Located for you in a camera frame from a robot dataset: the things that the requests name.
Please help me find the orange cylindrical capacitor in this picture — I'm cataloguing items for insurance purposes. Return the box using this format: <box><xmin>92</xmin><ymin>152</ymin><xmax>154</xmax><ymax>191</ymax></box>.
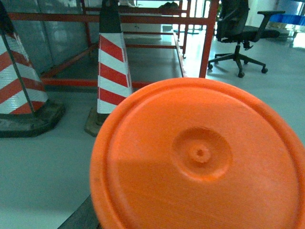
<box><xmin>90</xmin><ymin>78</ymin><xmax>305</xmax><ymax>229</ymax></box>

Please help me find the red white traffic cone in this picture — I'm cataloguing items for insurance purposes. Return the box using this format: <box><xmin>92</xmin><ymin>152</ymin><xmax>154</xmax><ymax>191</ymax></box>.
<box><xmin>84</xmin><ymin>0</ymin><xmax>133</xmax><ymax>137</ymax></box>

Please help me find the black office chair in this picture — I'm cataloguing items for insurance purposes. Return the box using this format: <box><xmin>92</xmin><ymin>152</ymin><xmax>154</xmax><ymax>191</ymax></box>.
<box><xmin>207</xmin><ymin>0</ymin><xmax>285</xmax><ymax>78</ymax></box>

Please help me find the red metal table frame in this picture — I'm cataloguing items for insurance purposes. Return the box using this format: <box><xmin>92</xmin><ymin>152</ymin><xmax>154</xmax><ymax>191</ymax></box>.
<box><xmin>7</xmin><ymin>0</ymin><xmax>220</xmax><ymax>88</ymax></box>

